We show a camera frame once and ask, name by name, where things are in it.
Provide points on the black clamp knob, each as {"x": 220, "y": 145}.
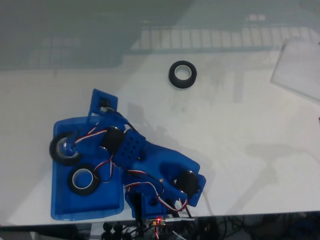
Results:
{"x": 117, "y": 232}
{"x": 107, "y": 231}

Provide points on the black table clamp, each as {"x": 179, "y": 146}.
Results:
{"x": 139, "y": 212}

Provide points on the white flat connector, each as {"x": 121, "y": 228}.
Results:
{"x": 182, "y": 219}

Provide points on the controller board with red light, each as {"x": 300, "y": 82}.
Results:
{"x": 157, "y": 221}

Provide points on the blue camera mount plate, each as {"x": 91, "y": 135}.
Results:
{"x": 110, "y": 100}

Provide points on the blue translucent plastic bin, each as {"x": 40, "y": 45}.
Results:
{"x": 85, "y": 202}

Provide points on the clear plastic sheet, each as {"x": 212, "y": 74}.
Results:
{"x": 297, "y": 67}

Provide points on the black tape roll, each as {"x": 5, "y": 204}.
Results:
{"x": 53, "y": 150}
{"x": 71, "y": 186}
{"x": 172, "y": 78}

